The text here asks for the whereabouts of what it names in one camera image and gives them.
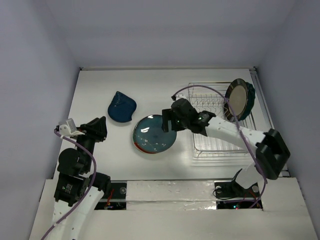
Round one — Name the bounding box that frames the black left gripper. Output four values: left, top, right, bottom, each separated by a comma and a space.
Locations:
73, 114, 107, 171

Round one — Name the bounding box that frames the dark blue leaf-shaped plate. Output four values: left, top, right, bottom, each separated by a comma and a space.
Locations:
107, 91, 137, 123

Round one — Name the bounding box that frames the dark teal patterned plate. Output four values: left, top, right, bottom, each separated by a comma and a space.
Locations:
132, 114, 177, 152

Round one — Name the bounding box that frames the red and teal floral plate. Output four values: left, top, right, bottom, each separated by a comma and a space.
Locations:
133, 140, 159, 154

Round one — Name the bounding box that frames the dark rimmed beige plate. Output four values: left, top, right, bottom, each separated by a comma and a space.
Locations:
223, 78, 248, 122

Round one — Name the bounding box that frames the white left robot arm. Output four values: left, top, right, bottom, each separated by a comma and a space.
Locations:
43, 116, 111, 240

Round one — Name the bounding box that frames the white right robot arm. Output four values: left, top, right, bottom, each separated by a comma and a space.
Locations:
162, 98, 291, 200

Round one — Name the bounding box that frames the dark green scalloped plate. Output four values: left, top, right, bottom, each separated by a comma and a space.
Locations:
238, 82, 256, 121

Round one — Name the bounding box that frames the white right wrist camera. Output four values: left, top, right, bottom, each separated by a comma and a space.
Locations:
171, 93, 187, 101

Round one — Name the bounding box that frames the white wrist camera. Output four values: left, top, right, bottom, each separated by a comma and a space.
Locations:
55, 118, 85, 137
171, 93, 187, 101

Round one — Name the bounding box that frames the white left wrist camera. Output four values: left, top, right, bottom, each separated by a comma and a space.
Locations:
55, 118, 85, 137

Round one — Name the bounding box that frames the wire dish rack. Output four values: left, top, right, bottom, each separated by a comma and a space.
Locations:
188, 82, 250, 158

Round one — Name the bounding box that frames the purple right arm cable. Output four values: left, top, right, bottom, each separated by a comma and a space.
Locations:
171, 84, 268, 210

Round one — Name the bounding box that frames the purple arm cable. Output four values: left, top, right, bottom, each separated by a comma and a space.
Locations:
39, 127, 98, 240
171, 84, 268, 210

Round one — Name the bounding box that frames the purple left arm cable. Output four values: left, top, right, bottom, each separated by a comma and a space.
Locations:
39, 127, 98, 240

